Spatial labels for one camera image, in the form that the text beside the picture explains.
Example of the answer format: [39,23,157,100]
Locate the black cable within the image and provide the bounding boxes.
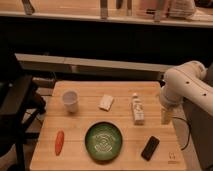
[173,115,192,151]

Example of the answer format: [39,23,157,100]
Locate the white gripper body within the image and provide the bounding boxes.
[159,87,183,108]

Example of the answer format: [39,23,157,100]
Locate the black eraser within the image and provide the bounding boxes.
[141,136,159,161]

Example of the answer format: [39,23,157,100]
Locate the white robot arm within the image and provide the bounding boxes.
[159,61,213,124]

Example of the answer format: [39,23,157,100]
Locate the white sponge block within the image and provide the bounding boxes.
[99,95,114,111]

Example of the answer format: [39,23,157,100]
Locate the black chair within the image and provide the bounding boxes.
[0,50,46,171]

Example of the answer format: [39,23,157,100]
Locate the green patterned plate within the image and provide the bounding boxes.
[84,122,123,162]

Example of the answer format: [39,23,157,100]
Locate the wooden table board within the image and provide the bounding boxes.
[30,81,186,171]

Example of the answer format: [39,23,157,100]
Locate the orange carrot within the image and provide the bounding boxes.
[55,131,64,156]

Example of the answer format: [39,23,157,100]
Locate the white tube bottle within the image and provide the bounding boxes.
[132,93,144,125]

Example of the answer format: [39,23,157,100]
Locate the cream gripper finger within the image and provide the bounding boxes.
[161,108,173,125]

